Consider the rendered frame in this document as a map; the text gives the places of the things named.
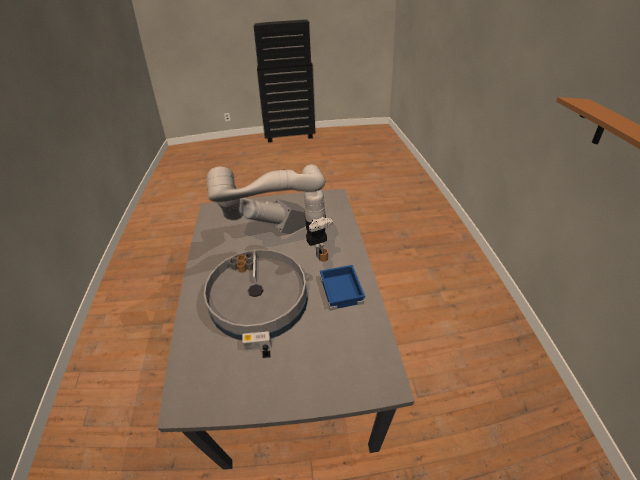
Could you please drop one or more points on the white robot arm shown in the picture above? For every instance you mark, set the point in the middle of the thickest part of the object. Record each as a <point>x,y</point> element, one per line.
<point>222,189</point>

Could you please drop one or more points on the blue plastic tray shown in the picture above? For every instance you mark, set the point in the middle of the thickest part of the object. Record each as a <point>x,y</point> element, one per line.
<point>340,283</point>

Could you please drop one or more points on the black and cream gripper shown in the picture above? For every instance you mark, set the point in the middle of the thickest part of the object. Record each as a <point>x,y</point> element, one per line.
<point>316,222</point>

